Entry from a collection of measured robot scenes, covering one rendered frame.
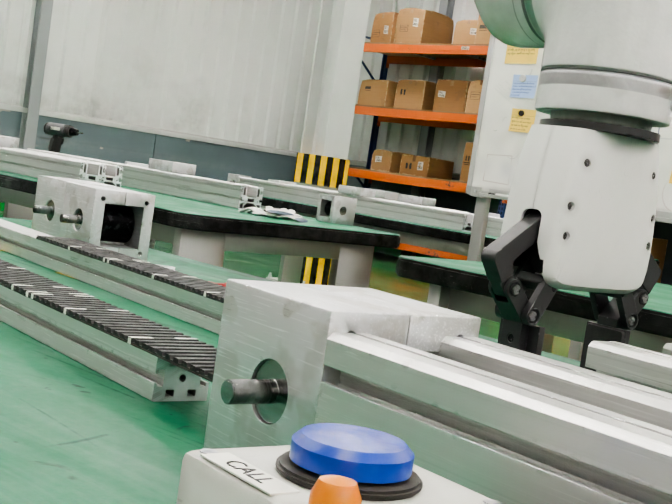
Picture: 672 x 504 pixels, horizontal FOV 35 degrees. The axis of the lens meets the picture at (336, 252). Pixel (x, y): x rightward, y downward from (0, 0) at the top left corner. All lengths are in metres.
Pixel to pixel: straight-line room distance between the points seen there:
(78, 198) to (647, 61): 0.99
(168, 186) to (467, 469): 3.69
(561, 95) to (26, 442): 0.37
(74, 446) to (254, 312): 0.12
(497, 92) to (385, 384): 3.64
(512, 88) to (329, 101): 4.69
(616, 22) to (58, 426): 0.39
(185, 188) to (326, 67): 5.01
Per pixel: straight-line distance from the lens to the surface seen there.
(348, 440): 0.34
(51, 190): 1.61
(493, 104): 4.08
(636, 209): 0.69
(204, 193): 3.88
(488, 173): 4.05
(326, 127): 8.61
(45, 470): 0.53
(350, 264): 3.52
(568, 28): 0.67
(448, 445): 0.43
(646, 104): 0.66
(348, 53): 8.73
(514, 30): 0.74
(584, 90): 0.66
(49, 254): 1.32
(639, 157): 0.69
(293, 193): 5.71
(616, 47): 0.66
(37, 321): 0.86
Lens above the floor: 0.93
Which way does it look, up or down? 4 degrees down
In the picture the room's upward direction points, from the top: 8 degrees clockwise
